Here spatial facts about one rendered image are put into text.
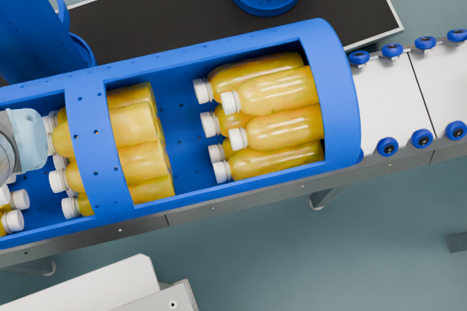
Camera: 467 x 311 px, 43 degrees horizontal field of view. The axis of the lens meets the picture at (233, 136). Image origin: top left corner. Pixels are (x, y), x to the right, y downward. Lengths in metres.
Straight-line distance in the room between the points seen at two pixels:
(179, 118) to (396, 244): 1.21
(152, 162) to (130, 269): 0.18
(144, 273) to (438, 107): 0.73
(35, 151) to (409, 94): 0.87
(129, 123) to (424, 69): 0.68
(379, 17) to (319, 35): 1.27
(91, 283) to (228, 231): 1.19
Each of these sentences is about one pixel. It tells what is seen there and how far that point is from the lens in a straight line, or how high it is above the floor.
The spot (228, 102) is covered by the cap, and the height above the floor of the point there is 1.17.
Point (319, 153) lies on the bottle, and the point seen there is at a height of 1.09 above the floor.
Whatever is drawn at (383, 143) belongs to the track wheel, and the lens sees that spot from 1.25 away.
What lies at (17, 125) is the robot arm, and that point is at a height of 1.50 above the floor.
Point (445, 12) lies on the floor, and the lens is 2.56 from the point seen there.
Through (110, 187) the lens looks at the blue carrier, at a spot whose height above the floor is 1.19.
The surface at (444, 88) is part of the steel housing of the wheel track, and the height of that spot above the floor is 0.93.
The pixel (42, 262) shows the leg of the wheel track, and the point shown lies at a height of 0.15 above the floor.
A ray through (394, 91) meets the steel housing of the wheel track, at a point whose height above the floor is 0.93.
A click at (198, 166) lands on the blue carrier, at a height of 0.97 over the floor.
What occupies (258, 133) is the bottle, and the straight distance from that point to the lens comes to 1.05.
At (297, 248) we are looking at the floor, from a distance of 2.17.
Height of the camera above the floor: 2.15
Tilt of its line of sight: 75 degrees down
